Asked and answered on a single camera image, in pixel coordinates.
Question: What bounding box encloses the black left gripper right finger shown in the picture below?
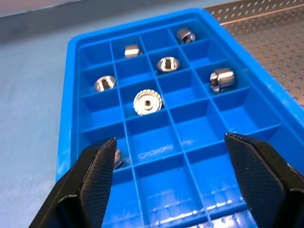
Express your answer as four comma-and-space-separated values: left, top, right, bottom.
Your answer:
224, 132, 304, 228

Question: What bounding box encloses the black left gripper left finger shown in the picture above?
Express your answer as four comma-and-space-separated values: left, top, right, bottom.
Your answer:
28, 137, 118, 228

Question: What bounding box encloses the blue compartment tray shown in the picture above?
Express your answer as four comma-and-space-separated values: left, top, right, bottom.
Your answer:
55, 8, 304, 228

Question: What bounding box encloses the perforated steel tray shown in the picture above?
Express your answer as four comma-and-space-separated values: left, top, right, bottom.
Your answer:
204, 0, 304, 107

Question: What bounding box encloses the silver metal roller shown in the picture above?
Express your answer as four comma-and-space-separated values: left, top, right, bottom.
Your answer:
124, 44, 143, 59
114, 148, 125, 169
209, 68, 237, 95
156, 57, 181, 73
176, 28, 196, 45
94, 76, 117, 92

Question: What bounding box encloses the toothed silver metal fitting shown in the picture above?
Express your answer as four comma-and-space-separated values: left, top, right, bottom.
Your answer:
133, 88, 164, 117

